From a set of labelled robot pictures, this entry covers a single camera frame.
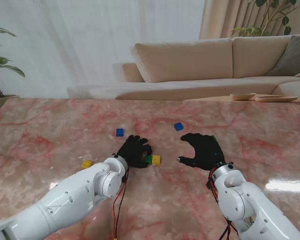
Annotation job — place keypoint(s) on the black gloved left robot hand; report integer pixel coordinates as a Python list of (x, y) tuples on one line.
[(133, 152)]

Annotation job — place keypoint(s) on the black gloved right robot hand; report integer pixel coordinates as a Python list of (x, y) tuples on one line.
[(207, 152)]

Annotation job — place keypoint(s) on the green toy brick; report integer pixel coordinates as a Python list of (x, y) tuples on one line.
[(214, 138), (148, 160)]

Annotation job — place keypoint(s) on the yellow toy brick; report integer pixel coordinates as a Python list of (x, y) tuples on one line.
[(156, 160), (87, 164)]

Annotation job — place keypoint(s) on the blue toy brick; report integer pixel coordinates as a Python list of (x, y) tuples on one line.
[(178, 126), (120, 132)]

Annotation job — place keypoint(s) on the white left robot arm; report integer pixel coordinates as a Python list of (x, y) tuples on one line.
[(65, 200)]

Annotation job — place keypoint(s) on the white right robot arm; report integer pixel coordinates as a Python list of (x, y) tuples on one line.
[(252, 207)]

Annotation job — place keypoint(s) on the wooden bowl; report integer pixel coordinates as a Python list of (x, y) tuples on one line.
[(242, 96)]

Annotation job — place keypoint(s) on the flat wooden tray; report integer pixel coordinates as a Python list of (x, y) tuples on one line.
[(276, 99)]

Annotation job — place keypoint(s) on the beige sofa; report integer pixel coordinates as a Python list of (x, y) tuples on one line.
[(190, 62)]

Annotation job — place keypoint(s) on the sheer white curtain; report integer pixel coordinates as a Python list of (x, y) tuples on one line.
[(90, 37)]

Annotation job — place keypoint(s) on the grey sofa cushion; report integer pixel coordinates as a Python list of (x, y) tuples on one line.
[(292, 57)]

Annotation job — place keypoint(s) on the tall leafy branch plant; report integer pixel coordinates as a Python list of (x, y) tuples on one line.
[(250, 30)]

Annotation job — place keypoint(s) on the beige curtain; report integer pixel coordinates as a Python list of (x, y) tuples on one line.
[(215, 20)]

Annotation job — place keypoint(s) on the pale plant pot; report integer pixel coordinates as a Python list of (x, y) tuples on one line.
[(0, 102)]

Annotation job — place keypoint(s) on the large-leaf green houseplant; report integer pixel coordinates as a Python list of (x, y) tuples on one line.
[(15, 70)]

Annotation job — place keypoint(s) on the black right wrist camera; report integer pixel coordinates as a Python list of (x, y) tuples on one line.
[(210, 185)]

